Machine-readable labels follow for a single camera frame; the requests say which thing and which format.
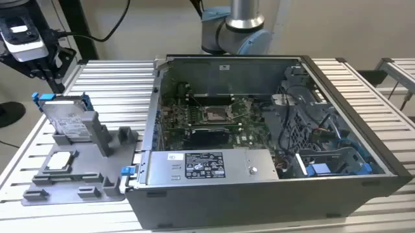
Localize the hard disk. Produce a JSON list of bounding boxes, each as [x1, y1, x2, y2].
[[30, 92, 94, 144]]

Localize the blue disk carrier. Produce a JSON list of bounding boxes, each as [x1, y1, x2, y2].
[[305, 164, 333, 176]]

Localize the grey metal disk bay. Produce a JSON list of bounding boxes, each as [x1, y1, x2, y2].
[[293, 145, 373, 179]]

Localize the black round stand base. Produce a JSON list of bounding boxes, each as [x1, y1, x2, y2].
[[0, 101, 26, 129]]

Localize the grey parts rack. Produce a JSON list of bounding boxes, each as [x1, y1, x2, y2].
[[21, 111, 142, 207]]

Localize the silver CPU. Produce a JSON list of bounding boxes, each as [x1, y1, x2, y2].
[[47, 152, 73, 170]]

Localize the black RAM slot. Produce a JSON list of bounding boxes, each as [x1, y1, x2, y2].
[[190, 100, 234, 106], [189, 122, 242, 130], [190, 95, 234, 101]]

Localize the CPU socket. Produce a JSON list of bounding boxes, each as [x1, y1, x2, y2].
[[202, 105, 232, 122]]

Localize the silver power supply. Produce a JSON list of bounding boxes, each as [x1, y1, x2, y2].
[[144, 149, 280, 187]]

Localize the black graphics card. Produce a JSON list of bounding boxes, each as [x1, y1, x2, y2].
[[186, 128, 230, 149]]

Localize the metal socket cover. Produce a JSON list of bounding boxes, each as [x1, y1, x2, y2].
[[229, 98, 253, 117]]

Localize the green motherboard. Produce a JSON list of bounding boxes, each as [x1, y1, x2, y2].
[[158, 97, 280, 151]]

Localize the grey plastic drive cage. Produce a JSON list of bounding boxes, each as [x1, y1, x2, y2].
[[261, 65, 345, 151]]

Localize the black open PC case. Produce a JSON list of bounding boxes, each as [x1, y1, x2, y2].
[[124, 54, 415, 230]]

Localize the black box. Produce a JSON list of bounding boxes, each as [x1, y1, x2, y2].
[[356, 69, 386, 86]]

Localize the aluminium side table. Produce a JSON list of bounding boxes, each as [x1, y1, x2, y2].
[[373, 57, 415, 98]]

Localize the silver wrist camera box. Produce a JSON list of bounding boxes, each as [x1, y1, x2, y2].
[[0, 15, 47, 63]]

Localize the black upright post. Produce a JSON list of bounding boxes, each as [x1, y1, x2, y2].
[[47, 0, 98, 61]]

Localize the black camera cable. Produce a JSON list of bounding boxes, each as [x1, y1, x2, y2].
[[47, 0, 130, 42]]

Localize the thin wire locking lever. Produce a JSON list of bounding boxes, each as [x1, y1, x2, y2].
[[188, 93, 205, 109]]

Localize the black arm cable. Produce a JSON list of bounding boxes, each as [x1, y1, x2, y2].
[[189, 0, 205, 15]]

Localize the black wire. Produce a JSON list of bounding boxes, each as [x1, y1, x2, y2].
[[276, 84, 328, 151]]

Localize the orange wire with connector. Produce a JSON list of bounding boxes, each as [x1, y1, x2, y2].
[[312, 125, 328, 144]]

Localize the blue wire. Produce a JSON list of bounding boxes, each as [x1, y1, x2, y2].
[[333, 136, 368, 156]]

